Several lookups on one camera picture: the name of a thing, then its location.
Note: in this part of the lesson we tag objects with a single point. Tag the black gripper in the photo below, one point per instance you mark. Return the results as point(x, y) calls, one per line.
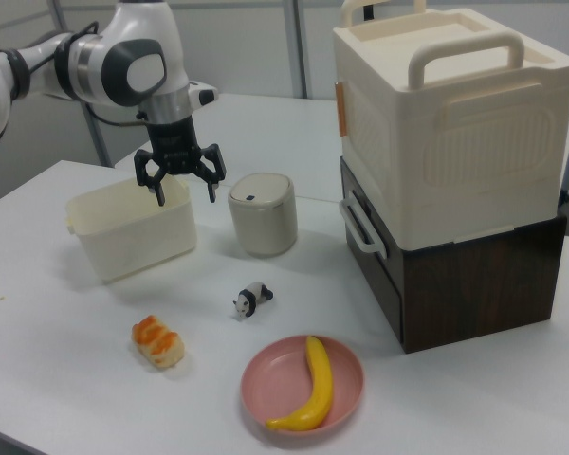
point(173, 144)

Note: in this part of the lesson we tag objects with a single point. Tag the cream plastic box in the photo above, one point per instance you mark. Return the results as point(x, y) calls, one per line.
point(128, 237)

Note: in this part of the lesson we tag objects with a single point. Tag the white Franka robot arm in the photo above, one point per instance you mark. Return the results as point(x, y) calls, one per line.
point(123, 61)

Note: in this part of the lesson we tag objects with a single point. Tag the beige mini trash can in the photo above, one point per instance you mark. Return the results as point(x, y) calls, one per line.
point(263, 218)

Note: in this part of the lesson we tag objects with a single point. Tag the small panda figurine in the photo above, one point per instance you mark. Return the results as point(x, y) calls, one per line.
point(252, 298)

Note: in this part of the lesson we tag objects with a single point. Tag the toy bread with orange stripes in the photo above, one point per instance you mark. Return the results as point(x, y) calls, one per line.
point(159, 342)

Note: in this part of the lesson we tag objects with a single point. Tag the pink round plate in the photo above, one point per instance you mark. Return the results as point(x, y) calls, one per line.
point(277, 379)

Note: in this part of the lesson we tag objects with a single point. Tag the yellow toy banana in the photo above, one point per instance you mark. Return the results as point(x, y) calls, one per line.
point(320, 379)

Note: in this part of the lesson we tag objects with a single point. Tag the dark wooden drawer cabinet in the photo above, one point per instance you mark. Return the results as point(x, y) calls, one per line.
point(469, 294)

